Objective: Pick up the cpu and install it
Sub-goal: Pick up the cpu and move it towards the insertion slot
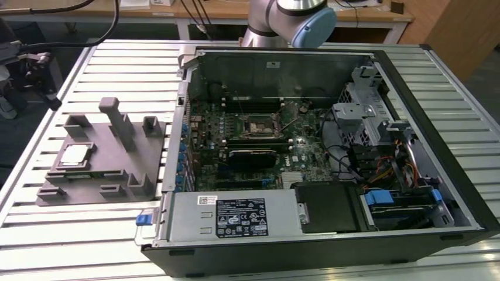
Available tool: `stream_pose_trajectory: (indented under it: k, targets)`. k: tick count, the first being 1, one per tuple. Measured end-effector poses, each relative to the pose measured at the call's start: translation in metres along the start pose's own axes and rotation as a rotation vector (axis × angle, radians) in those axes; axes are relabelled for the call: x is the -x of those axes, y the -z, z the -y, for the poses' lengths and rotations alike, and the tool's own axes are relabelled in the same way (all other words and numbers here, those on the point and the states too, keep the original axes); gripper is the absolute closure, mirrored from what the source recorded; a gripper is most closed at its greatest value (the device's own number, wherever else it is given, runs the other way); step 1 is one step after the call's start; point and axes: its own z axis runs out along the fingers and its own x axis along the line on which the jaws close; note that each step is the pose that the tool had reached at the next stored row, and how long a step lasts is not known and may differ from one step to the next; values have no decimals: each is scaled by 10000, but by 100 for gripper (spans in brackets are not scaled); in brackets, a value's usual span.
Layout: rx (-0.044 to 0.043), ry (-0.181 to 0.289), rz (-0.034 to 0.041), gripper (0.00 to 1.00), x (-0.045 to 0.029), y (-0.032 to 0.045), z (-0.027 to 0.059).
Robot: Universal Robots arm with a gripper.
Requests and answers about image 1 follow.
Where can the blue case latch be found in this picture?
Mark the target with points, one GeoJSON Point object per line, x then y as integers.
{"type": "Point", "coordinates": [143, 220]}

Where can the green RAM stick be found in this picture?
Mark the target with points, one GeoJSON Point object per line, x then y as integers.
{"type": "Point", "coordinates": [85, 175]}

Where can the green motherboard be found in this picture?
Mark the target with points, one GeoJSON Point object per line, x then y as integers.
{"type": "Point", "coordinates": [309, 146]}

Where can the small black box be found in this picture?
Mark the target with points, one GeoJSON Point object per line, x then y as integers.
{"type": "Point", "coordinates": [398, 7]}

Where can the black open PC case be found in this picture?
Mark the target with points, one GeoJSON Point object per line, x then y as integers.
{"type": "Point", "coordinates": [274, 257]}

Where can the grey metal drive cage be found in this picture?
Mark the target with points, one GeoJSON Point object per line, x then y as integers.
{"type": "Point", "coordinates": [351, 117]}

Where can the blue plastic clip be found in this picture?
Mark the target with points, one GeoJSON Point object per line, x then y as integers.
{"type": "Point", "coordinates": [437, 196]}

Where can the silver chipset heatsink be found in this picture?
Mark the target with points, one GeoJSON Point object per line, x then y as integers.
{"type": "Point", "coordinates": [293, 179]}

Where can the white paper box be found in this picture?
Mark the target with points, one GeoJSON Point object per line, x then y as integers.
{"type": "Point", "coordinates": [135, 3]}
{"type": "Point", "coordinates": [162, 2]}

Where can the black RAM slot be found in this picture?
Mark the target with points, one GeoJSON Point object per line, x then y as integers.
{"type": "Point", "coordinates": [258, 140]}
{"type": "Point", "coordinates": [254, 109]}
{"type": "Point", "coordinates": [254, 101]}
{"type": "Point", "coordinates": [258, 147]}

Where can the wooden cabinet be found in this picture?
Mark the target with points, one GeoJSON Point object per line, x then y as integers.
{"type": "Point", "coordinates": [461, 29]}

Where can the CPU socket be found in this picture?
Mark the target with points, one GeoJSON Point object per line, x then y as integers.
{"type": "Point", "coordinates": [257, 127]}

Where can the blue disk carrier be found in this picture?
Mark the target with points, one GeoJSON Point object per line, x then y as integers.
{"type": "Point", "coordinates": [378, 197]}

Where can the black plastic shroud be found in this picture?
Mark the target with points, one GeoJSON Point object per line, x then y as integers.
{"type": "Point", "coordinates": [329, 207]}

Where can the grey parts rack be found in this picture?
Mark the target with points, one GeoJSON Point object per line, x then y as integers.
{"type": "Point", "coordinates": [106, 140]}

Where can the white chair foot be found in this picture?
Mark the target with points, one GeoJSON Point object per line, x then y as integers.
{"type": "Point", "coordinates": [9, 112]}

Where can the silver CPU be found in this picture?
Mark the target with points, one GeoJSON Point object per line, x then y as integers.
{"type": "Point", "coordinates": [77, 154]}

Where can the silver power supply unit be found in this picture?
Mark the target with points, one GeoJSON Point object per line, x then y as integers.
{"type": "Point", "coordinates": [187, 216]}

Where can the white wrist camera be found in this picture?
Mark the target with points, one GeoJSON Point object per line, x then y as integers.
{"type": "Point", "coordinates": [14, 52]}

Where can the black graphics card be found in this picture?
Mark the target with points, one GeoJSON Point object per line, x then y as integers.
{"type": "Point", "coordinates": [253, 159]}

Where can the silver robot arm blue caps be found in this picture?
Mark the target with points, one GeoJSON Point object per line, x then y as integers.
{"type": "Point", "coordinates": [270, 17]}

